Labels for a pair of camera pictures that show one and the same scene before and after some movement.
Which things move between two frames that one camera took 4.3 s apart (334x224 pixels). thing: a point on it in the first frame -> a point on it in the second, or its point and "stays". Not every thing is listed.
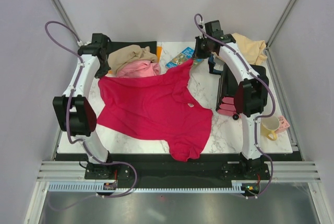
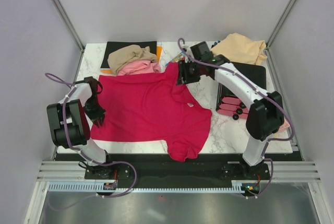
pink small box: x=284 y=124 stays
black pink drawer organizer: x=248 y=97 stays
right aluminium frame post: x=291 y=1 stays
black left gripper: x=103 y=72 -> x=98 y=116
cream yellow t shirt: x=254 y=51 stays
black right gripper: x=199 y=55 -> x=183 y=77
